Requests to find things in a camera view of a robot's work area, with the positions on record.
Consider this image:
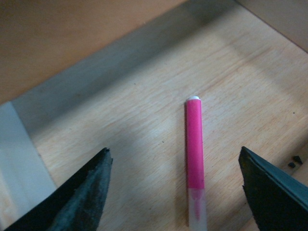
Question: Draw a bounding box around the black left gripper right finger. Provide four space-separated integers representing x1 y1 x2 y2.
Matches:
239 146 308 231

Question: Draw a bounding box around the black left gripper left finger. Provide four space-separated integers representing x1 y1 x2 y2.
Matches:
7 148 113 231

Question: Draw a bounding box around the pink highlighter marker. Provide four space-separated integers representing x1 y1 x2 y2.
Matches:
186 96 207 231

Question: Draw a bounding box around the wooden top drawer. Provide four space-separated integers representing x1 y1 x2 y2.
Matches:
12 0 308 231

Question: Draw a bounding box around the wooden nightstand cabinet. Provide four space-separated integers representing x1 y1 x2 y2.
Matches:
0 0 308 103

